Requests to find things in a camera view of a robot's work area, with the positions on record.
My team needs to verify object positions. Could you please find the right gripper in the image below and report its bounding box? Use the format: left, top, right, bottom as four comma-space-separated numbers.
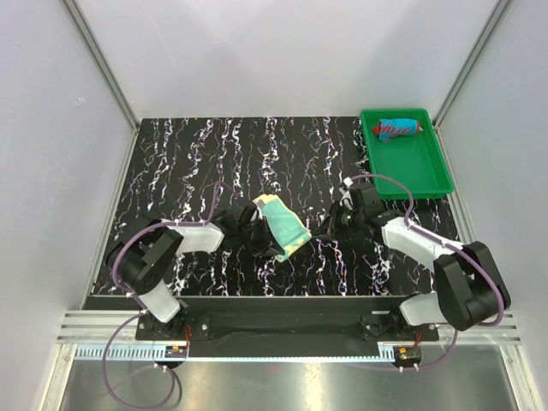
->
312, 200, 365, 242

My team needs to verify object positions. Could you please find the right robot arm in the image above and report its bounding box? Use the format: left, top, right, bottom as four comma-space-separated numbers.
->
313, 182, 511, 340

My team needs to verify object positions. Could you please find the green plastic bin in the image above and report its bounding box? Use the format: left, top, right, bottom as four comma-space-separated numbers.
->
360, 108, 454, 200

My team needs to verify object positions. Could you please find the red and blue towel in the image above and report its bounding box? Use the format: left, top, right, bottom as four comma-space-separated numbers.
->
372, 118, 423, 142

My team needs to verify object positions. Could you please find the yellow and green towel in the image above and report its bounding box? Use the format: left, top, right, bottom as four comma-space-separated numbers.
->
253, 194, 312, 263

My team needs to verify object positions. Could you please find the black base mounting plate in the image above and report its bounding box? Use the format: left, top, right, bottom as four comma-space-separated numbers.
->
135, 296, 439, 360

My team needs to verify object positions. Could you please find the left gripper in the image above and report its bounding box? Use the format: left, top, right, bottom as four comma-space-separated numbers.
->
236, 216, 284, 257

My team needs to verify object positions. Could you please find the aluminium rail frame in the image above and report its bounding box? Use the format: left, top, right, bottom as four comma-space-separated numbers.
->
55, 310, 522, 343

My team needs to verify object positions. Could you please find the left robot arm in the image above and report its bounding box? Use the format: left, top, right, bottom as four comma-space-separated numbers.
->
104, 200, 284, 339

